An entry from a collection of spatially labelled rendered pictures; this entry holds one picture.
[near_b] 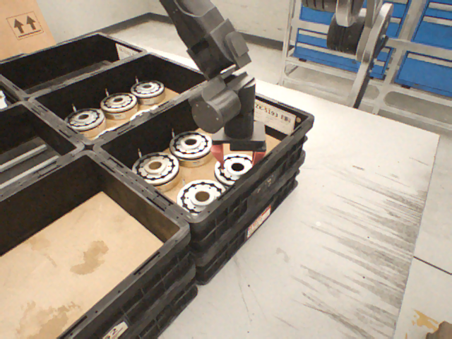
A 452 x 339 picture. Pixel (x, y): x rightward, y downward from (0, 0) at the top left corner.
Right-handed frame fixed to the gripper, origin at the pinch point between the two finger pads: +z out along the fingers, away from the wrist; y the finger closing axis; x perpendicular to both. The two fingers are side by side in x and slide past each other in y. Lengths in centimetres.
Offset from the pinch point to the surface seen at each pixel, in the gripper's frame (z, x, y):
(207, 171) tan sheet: 4.0, 2.3, -6.9
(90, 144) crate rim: -6.3, -1.1, -30.1
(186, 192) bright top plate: 1.2, -7.1, -10.3
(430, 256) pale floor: 88, 32, 97
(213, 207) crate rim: -5.8, -16.8, -4.0
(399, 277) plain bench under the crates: 17.8, -16.1, 35.1
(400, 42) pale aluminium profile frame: 26, 153, 108
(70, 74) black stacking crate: 3, 52, -61
